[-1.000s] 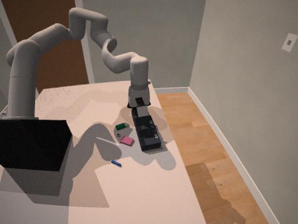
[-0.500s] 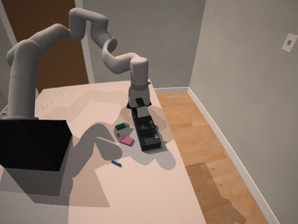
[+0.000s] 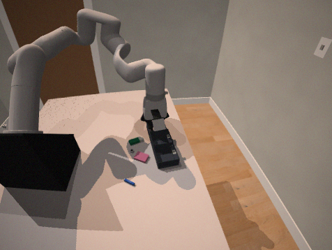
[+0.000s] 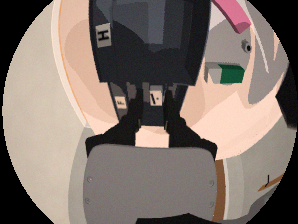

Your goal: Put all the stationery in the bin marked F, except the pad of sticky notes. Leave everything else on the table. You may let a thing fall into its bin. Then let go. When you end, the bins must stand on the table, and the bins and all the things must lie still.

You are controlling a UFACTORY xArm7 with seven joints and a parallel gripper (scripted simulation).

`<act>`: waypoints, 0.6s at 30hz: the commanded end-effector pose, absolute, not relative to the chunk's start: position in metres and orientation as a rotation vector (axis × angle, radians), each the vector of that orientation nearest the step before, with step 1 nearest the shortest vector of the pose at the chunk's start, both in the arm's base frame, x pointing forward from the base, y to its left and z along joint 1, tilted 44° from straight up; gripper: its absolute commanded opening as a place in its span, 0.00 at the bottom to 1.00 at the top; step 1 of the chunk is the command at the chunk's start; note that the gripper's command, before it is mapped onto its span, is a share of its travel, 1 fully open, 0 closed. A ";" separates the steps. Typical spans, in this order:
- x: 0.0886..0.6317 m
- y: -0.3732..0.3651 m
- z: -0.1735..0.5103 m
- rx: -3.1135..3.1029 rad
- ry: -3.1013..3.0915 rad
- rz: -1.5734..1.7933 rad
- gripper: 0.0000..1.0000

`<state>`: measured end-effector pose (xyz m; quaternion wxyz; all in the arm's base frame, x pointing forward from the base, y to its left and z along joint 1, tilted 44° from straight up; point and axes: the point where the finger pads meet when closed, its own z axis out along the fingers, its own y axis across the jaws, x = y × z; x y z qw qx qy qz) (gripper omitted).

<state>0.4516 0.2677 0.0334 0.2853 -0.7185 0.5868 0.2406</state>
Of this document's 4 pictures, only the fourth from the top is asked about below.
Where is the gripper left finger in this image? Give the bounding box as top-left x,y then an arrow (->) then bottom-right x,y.
85,88 -> 144,159

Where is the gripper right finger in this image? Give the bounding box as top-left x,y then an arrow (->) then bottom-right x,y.
163,90 -> 218,161

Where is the flat red rectangular block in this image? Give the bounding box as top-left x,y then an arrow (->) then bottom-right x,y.
211,0 -> 252,34

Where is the green and white eraser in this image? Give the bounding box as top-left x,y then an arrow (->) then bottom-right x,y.
204,64 -> 245,85

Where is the dark grey rack of bins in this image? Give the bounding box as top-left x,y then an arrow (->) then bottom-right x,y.
88,0 -> 211,127

